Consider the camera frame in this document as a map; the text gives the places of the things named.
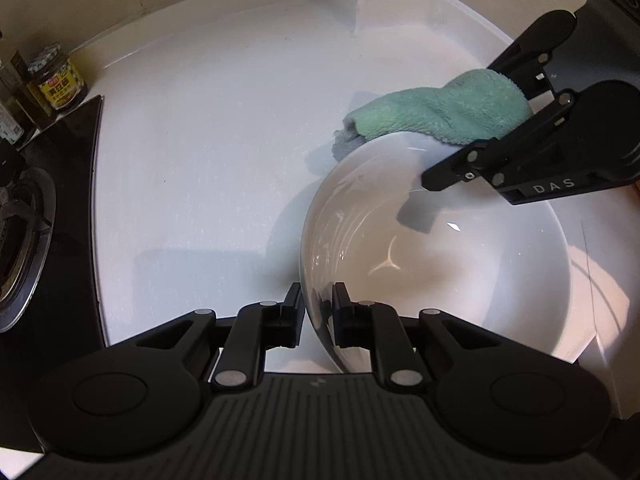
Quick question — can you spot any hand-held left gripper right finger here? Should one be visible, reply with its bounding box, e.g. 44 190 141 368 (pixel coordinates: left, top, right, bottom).
331 282 503 392

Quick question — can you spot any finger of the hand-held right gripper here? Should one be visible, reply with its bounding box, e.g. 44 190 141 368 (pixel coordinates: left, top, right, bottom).
487 10 578 102
421 90 577 192

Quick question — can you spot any black cap oil bottle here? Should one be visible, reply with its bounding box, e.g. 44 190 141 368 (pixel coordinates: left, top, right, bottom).
10 50 55 129

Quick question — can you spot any white bowl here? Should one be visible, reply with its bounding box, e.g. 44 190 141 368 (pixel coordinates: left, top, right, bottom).
299 130 572 375

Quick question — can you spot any yellow cap clear bottle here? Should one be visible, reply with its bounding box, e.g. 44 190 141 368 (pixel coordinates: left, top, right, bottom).
0 60 26 148

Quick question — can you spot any round stove burner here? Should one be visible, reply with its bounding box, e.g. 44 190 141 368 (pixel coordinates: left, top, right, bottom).
0 137 57 333

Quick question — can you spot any black glass gas stove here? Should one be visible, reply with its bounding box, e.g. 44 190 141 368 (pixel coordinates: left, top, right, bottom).
0 94 108 361

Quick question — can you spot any yellow label sauce jar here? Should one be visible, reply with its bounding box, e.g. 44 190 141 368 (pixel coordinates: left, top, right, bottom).
26 44 90 113

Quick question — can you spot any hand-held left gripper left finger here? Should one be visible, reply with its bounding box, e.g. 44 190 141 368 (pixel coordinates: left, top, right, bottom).
134 282 306 392

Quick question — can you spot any green cloth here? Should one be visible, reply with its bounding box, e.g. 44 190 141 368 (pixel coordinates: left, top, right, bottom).
332 69 531 161

